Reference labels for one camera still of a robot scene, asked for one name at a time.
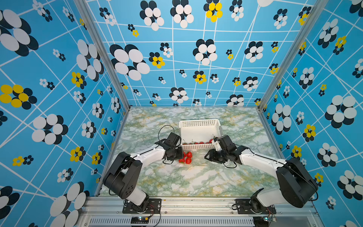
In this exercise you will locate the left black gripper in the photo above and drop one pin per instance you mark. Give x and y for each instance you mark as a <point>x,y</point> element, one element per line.
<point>180,154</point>

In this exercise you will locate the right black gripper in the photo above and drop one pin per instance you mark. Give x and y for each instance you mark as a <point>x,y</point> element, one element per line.
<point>211,156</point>

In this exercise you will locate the white perforated plastic basket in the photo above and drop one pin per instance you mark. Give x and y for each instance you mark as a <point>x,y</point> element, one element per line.
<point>198,135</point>

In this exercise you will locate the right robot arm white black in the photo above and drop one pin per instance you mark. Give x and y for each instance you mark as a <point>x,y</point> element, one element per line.
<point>295,184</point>

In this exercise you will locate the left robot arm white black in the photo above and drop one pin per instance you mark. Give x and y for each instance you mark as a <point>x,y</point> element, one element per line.
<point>122,177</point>

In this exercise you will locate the green circuit board left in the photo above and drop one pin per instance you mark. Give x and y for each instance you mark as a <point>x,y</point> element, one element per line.
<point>139,220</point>

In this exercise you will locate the circuit board right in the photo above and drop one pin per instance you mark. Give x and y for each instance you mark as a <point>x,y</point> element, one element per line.
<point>263,221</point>

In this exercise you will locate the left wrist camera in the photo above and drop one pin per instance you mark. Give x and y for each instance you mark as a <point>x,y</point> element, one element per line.
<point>173,140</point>

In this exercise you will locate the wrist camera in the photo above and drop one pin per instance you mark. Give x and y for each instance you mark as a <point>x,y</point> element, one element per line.
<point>224,143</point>
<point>173,140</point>

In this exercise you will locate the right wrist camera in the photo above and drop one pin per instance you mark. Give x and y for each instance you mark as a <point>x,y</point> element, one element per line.
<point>224,143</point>

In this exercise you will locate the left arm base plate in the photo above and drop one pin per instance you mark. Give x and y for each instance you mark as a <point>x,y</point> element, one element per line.
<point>150,206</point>

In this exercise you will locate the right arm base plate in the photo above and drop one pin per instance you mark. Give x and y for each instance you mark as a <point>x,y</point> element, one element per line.
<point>247,206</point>

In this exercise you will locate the aluminium front frame rail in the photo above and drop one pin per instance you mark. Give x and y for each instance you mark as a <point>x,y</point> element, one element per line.
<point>193,212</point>

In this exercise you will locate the left aluminium corner post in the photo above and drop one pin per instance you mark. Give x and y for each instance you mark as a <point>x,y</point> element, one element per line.
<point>86,16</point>

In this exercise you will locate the aluminium corner post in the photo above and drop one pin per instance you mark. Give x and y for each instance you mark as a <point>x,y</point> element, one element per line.
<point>317,9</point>
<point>86,16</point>

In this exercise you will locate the right aluminium corner post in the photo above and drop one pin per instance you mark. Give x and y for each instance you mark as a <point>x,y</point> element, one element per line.
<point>317,9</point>

